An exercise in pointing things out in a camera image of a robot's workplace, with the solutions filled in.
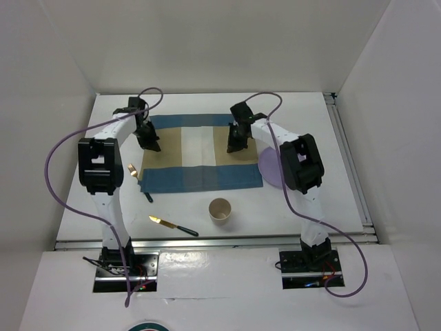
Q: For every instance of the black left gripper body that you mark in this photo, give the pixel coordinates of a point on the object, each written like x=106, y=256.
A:
x=147, y=127

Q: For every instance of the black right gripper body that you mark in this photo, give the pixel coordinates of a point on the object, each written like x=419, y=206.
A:
x=235, y=127

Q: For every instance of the purple plastic plate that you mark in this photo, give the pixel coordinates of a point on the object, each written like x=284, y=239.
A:
x=268, y=167

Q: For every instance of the blue beige checked cloth napkin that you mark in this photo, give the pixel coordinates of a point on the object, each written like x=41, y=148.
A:
x=193, y=157

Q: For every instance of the beige plastic cup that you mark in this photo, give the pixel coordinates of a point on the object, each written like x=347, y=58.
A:
x=219, y=211

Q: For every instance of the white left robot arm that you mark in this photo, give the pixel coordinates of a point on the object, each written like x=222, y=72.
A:
x=101, y=172

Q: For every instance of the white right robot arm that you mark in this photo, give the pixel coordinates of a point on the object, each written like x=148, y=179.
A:
x=299, y=166

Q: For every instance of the green round sticker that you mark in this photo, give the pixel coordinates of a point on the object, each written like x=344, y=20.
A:
x=148, y=326

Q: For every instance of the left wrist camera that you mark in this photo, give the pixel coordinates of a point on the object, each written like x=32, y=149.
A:
x=137, y=103

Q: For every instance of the gold fork green handle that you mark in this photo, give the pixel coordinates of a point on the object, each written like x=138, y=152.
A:
x=134, y=173

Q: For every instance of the gold knife green handle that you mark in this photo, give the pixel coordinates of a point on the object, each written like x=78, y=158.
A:
x=173, y=226

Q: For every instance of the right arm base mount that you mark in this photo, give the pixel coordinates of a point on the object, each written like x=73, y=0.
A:
x=296, y=273

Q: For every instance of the aluminium right side rail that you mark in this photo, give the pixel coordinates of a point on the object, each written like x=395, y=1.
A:
x=351, y=158

